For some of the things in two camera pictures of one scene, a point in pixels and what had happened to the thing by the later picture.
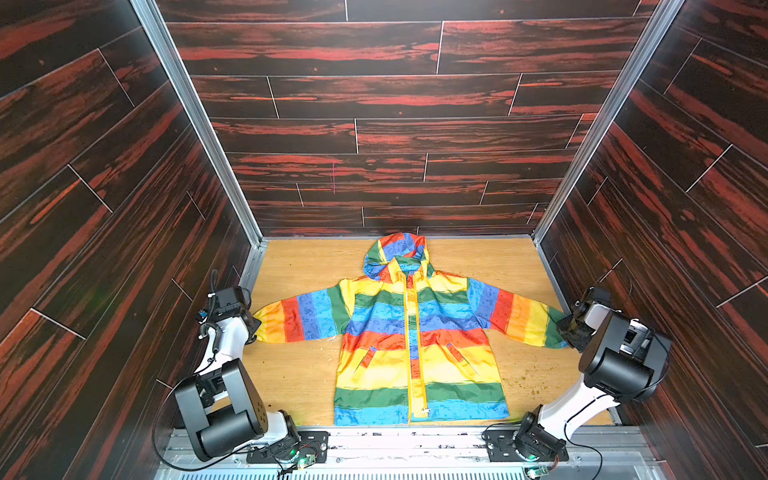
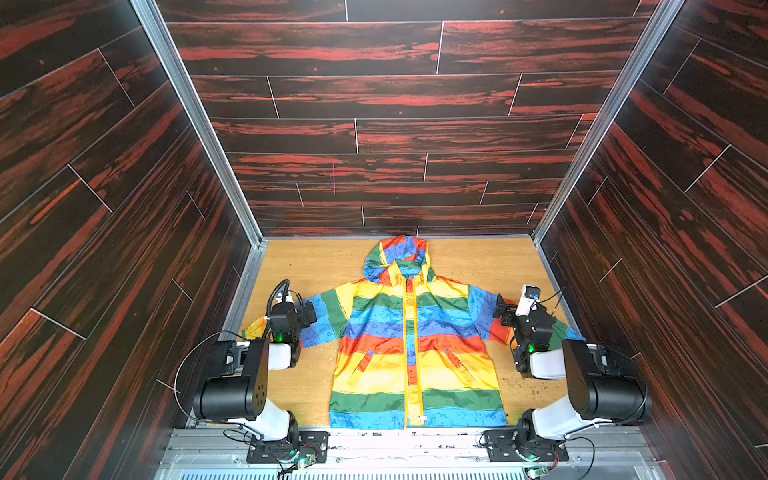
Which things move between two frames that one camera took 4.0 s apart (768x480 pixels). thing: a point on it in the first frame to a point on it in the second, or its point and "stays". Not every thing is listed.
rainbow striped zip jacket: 412,342 stays
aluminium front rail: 617,454 stays
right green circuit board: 536,471 stays
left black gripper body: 254,321 to 301,321
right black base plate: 501,448 stays
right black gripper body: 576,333 to 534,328
